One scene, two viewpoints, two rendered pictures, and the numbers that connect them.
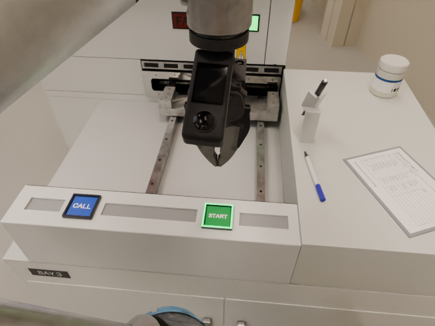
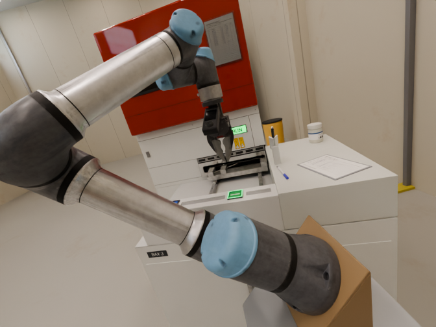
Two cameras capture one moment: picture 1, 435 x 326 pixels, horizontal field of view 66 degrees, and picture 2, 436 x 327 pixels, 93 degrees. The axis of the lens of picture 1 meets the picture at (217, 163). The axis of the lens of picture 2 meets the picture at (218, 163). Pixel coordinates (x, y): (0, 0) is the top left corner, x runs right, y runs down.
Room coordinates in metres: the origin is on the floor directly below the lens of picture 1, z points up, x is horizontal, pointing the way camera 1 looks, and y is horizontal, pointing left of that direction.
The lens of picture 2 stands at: (-0.31, -0.06, 1.31)
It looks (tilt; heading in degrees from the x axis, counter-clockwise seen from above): 17 degrees down; 8
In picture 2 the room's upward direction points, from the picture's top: 15 degrees counter-clockwise
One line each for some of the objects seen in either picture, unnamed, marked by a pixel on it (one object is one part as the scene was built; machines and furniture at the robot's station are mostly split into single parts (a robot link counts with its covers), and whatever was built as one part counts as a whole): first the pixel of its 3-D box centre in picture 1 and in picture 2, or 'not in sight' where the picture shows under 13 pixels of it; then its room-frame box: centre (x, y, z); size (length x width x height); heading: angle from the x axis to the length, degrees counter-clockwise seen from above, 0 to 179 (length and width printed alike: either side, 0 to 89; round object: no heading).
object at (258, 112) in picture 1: (218, 107); (237, 171); (0.88, 0.00, 0.87); 0.36 x 0.08 x 0.03; 85
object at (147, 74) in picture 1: (210, 86); (231, 163); (0.96, 0.02, 0.89); 0.44 x 0.02 x 0.10; 85
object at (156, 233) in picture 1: (156, 233); (207, 215); (0.39, 0.12, 0.89); 0.55 x 0.09 x 0.14; 85
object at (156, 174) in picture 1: (164, 152); (211, 194); (0.70, 0.15, 0.84); 0.50 x 0.02 x 0.03; 175
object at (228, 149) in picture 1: (228, 136); (228, 147); (0.40, -0.02, 1.14); 0.06 x 0.03 x 0.09; 175
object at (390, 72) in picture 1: (388, 76); (314, 132); (0.81, -0.46, 1.01); 0.07 x 0.07 x 0.10
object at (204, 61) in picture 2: not in sight; (203, 69); (0.39, 0.00, 1.41); 0.09 x 0.08 x 0.11; 124
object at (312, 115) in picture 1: (311, 112); (274, 148); (0.62, -0.21, 1.03); 0.06 x 0.04 x 0.13; 175
